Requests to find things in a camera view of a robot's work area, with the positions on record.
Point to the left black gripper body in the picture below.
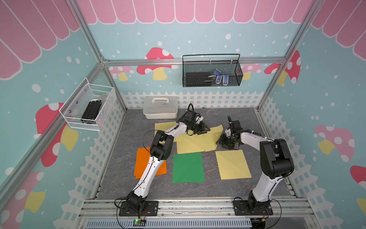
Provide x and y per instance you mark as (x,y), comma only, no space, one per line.
(196,128)

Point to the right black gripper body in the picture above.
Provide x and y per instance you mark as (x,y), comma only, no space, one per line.
(227,142)

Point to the yellow paper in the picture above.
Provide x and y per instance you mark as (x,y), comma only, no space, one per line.
(207,141)
(164,126)
(232,164)
(189,144)

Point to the small green paper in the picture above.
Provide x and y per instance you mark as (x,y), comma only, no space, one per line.
(188,168)

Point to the orange paper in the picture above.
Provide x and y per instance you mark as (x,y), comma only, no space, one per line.
(142,159)

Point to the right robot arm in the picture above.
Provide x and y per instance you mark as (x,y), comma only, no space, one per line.
(275,161)

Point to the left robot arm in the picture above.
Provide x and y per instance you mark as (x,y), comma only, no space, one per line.
(160,151)

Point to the white plastic storage box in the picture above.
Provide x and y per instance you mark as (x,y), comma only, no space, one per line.
(160,107)

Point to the blue white item in basket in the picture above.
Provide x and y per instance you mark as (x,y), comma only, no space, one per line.
(219,77)

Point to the black box in white basket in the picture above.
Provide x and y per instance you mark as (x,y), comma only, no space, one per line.
(91,112)

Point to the small green circuit board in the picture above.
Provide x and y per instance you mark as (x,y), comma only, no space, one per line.
(139,222)

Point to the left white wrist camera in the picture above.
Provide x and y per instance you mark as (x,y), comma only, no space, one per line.
(198,119)

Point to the black wire wall basket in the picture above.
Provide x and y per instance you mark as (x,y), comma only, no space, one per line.
(210,70)

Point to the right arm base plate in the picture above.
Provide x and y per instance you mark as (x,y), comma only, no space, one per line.
(252,208)

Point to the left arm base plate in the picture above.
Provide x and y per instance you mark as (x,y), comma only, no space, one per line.
(150,209)

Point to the white wire wall basket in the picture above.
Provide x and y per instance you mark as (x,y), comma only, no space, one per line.
(72,111)

